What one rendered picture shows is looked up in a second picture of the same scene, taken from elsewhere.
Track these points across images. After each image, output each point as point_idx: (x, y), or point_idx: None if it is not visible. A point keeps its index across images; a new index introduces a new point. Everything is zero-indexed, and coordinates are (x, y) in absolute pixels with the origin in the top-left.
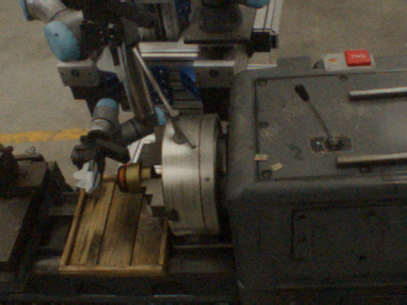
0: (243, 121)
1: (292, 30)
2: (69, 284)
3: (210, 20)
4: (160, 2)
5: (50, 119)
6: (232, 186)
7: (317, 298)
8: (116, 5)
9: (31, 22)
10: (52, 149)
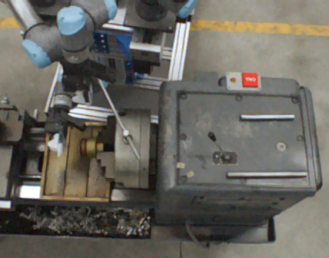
0: (169, 131)
1: None
2: None
3: (144, 12)
4: None
5: None
6: (161, 183)
7: (202, 214)
8: (89, 70)
9: None
10: None
